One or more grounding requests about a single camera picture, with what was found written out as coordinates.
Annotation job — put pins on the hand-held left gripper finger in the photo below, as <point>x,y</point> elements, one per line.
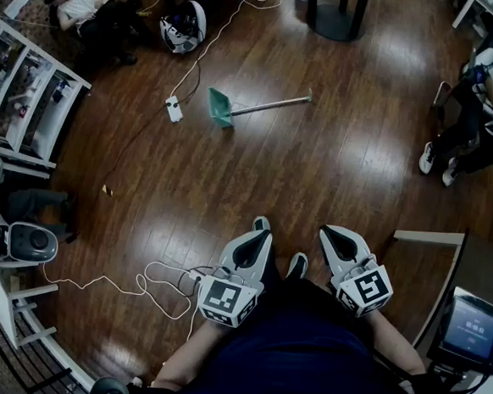
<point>262,261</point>
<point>228,254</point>

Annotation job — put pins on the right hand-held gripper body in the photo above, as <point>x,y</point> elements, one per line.
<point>364,288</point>

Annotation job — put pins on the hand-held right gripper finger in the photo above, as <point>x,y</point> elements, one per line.
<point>359,247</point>
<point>329,247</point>

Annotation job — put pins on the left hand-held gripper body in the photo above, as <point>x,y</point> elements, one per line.
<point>225,301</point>

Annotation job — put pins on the person's left forearm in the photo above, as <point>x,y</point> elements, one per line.
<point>191,353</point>

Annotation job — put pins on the person's right forearm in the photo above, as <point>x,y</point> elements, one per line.
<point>396,344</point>

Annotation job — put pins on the tablet screen on stand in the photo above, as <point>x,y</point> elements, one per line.
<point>470,326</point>

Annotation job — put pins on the person's right shoe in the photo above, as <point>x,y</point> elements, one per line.
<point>297,265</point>

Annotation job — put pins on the wooden side table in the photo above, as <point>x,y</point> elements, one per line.
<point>425,274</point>

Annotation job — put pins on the person's dark navy shirt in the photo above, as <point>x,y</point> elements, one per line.
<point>293,357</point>

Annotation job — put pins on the yellow black tape piece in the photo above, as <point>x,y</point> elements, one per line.
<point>107,190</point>

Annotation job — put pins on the white power strip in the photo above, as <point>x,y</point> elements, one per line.
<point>174,109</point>

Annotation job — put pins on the folding chair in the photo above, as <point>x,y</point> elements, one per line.
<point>443,101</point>

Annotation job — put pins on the gray joystick console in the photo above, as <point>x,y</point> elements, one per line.
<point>30,243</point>

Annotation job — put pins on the black metal railing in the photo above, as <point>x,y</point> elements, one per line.
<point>13,352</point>

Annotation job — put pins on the round table with black base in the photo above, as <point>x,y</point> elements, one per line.
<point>334,22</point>

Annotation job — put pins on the white shelving unit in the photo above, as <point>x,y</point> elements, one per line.
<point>45,104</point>

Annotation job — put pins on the white desk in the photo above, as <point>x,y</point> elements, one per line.
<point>484,11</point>

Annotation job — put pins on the white paper sheet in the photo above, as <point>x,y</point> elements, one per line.
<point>16,4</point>

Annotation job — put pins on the white frame table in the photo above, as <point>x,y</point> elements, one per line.
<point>2,300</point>

